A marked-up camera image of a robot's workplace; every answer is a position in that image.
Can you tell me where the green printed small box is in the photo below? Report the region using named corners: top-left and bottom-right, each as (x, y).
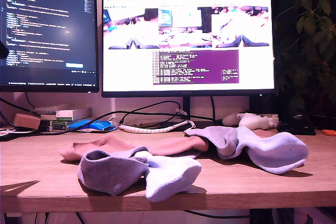
top-left (39, 120), bottom-right (69, 132)

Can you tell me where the white box green label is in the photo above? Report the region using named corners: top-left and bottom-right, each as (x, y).
top-left (55, 108), bottom-right (92, 122)

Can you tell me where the white game controller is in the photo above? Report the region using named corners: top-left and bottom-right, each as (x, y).
top-left (222, 112), bottom-right (279, 131)

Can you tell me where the black flat device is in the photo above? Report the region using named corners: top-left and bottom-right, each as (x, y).
top-left (0, 126), bottom-right (40, 141)

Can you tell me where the green house plant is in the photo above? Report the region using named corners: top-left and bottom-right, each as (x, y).
top-left (272, 0), bottom-right (336, 122)

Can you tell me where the black thin wall cable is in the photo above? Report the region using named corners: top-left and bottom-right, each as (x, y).
top-left (0, 92), bottom-right (35, 127)

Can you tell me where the dark code computer monitor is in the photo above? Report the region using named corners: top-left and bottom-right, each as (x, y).
top-left (0, 0), bottom-right (100, 93)

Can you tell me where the blue plastic packet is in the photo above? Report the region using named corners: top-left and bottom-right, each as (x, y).
top-left (67, 119), bottom-right (118, 132)

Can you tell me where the white sock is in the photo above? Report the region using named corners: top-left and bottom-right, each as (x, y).
top-left (133, 151), bottom-right (203, 203)
top-left (217, 126), bottom-right (309, 175)

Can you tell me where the bright white computer monitor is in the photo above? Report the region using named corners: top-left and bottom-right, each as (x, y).
top-left (101, 0), bottom-right (276, 98)

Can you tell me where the small brown cardboard box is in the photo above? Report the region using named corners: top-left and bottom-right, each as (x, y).
top-left (13, 113), bottom-right (41, 130)

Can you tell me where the black looped desk cable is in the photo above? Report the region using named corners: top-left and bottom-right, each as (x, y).
top-left (39, 100), bottom-right (218, 134)

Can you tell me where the white spiral cable wrap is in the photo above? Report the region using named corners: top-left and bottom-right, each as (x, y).
top-left (119, 119), bottom-right (196, 134)

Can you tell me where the black monitor stand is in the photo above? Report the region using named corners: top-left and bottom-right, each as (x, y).
top-left (167, 95), bottom-right (219, 131)

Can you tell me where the grey frilly-cuff sock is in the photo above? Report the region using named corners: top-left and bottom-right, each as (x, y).
top-left (184, 126), bottom-right (239, 159)
top-left (77, 146), bottom-right (150, 196)

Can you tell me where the black monitor cable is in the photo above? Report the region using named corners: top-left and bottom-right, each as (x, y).
top-left (209, 95), bottom-right (217, 122)

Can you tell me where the black wallet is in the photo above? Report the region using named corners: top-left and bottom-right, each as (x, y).
top-left (277, 120), bottom-right (317, 136)

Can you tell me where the black cable under table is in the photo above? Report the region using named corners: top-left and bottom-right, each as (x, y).
top-left (183, 209), bottom-right (251, 219)

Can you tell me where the pink sock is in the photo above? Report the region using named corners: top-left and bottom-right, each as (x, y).
top-left (59, 133), bottom-right (135, 162)
top-left (146, 135), bottom-right (210, 159)

